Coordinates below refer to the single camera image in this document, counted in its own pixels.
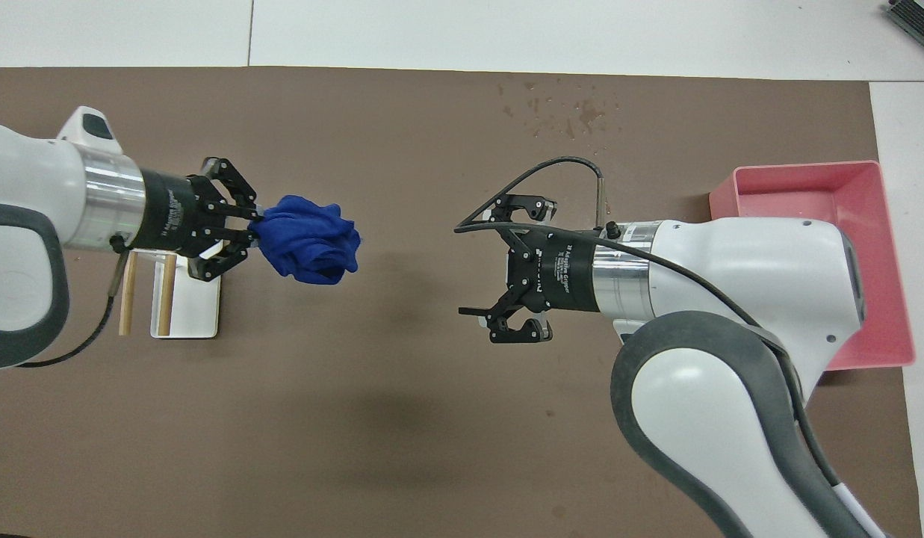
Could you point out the brown table mat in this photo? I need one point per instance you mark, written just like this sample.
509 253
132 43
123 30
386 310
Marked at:
357 411

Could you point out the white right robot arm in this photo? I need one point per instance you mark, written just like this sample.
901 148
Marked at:
730 261

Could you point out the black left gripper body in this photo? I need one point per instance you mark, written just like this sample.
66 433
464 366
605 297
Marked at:
170 213

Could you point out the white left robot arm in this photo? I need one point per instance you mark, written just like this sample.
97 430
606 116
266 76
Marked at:
21 187

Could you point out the grey ridged device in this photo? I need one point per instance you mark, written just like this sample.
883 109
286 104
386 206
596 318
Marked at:
921 19

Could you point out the scattered water droplets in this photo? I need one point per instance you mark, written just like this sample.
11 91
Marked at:
588 113

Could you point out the blue towel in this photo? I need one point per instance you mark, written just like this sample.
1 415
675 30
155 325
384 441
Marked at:
312 239

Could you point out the white rack with wooden rods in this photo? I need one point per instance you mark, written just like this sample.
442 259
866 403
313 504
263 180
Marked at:
196 310

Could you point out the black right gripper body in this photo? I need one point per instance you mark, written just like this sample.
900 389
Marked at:
559 273

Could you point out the pink plastic bin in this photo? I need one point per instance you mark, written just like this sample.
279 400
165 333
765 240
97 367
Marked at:
880 194

